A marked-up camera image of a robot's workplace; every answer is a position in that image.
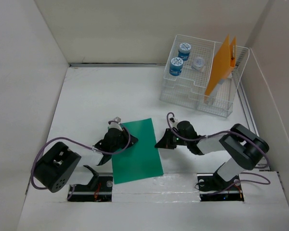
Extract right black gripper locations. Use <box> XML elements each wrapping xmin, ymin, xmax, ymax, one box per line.
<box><xmin>156</xmin><ymin>128</ymin><xmax>189</xmax><ymax>149</ymax></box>

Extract green notebook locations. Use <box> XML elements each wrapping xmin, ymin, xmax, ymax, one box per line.
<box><xmin>112</xmin><ymin>118</ymin><xmax>164</xmax><ymax>184</ymax></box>

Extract blue tape roll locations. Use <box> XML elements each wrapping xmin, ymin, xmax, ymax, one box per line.
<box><xmin>169</xmin><ymin>57</ymin><xmax>184</xmax><ymax>76</ymax></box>
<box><xmin>178</xmin><ymin>42</ymin><xmax>192</xmax><ymax>61</ymax></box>

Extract small clear tape roll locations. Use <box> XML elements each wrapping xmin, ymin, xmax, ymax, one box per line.
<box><xmin>191</xmin><ymin>57</ymin><xmax>205</xmax><ymax>72</ymax></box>

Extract orange notebook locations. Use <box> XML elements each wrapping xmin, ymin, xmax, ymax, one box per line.
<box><xmin>204</xmin><ymin>35</ymin><xmax>236</xmax><ymax>101</ymax></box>

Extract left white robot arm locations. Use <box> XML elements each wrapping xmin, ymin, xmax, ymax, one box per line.
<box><xmin>30</xmin><ymin>125</ymin><xmax>139</xmax><ymax>193</ymax></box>

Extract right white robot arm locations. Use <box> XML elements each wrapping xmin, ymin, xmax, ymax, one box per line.
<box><xmin>155</xmin><ymin>118</ymin><xmax>269</xmax><ymax>192</ymax></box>

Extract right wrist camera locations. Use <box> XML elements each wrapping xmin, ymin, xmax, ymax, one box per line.
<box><xmin>169</xmin><ymin>117</ymin><xmax>179</xmax><ymax>128</ymax></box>

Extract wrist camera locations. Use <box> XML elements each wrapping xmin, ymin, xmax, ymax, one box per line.
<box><xmin>108</xmin><ymin>116</ymin><xmax>122</xmax><ymax>131</ymax></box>
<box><xmin>169</xmin><ymin>117</ymin><xmax>179</xmax><ymax>128</ymax></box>

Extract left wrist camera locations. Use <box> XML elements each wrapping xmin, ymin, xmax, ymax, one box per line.
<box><xmin>108</xmin><ymin>116</ymin><xmax>122</xmax><ymax>131</ymax></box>

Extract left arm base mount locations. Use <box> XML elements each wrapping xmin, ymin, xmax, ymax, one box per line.
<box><xmin>67</xmin><ymin>165</ymin><xmax>113</xmax><ymax>202</ymax></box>

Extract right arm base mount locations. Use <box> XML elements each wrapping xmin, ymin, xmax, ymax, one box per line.
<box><xmin>194</xmin><ymin>173</ymin><xmax>244</xmax><ymax>202</ymax></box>

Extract white wire rack organizer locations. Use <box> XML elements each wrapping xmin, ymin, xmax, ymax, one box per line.
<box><xmin>160</xmin><ymin>35</ymin><xmax>250</xmax><ymax>118</ymax></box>

